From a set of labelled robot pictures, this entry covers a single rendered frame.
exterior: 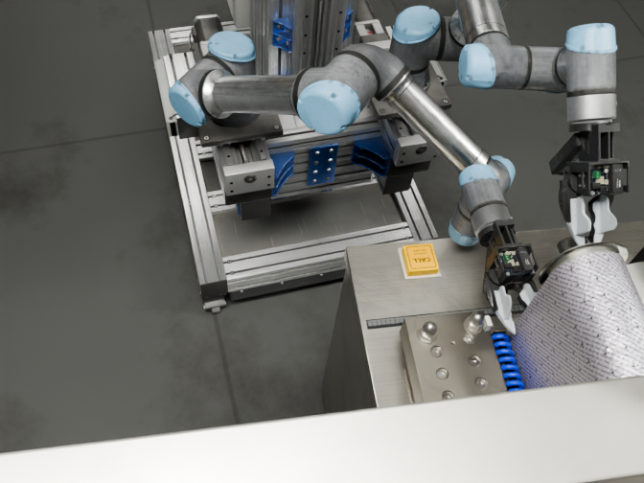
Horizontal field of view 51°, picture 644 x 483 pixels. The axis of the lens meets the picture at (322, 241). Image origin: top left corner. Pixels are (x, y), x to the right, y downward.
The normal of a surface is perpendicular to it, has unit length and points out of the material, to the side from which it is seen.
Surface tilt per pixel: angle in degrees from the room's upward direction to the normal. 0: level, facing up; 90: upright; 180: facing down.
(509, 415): 0
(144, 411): 0
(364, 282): 0
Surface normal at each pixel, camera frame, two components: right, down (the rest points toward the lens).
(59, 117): 0.07, -0.54
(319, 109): -0.41, 0.71
